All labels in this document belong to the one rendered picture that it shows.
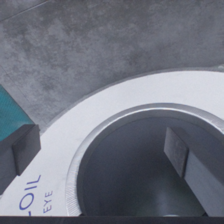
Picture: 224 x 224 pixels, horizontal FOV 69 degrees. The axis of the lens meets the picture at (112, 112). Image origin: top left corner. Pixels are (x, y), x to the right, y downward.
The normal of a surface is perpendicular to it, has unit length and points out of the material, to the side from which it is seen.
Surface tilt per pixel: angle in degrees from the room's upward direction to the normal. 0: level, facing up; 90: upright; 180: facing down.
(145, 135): 6
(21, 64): 0
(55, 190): 90
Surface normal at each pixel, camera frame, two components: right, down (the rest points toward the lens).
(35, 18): -0.11, 0.65
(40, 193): -0.31, -0.74
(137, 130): 0.11, 0.59
